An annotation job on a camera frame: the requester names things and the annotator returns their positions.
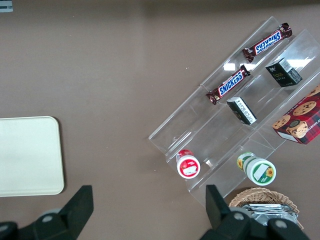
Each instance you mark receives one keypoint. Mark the clear acrylic stepped stand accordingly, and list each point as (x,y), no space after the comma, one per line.
(200,120)

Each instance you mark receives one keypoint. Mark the light wicker basket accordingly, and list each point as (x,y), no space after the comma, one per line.
(260,195)

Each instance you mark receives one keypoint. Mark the Snickers chocolate bar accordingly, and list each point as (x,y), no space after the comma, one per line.
(230,85)
(268,42)

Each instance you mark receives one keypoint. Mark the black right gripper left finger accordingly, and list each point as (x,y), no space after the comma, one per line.
(72,215)

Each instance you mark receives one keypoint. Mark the small black carton box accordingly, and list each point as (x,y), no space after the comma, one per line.
(241,110)
(280,75)

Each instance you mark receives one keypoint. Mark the red tartan cookie box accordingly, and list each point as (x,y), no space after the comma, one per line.
(302,117)

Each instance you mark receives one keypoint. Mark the red lid white cup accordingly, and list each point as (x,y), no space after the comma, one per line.
(188,167)

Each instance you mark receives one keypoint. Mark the beige rectangular tray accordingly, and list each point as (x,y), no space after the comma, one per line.
(30,155)

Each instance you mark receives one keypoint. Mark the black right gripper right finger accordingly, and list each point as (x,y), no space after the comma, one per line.
(220,217)

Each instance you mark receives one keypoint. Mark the green lid sunflower cup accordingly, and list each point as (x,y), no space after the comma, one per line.
(260,171)

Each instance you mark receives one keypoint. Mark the silver foil packet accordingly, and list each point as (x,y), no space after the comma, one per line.
(270,212)

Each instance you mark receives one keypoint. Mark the small grey white device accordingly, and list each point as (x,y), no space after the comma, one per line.
(5,8)

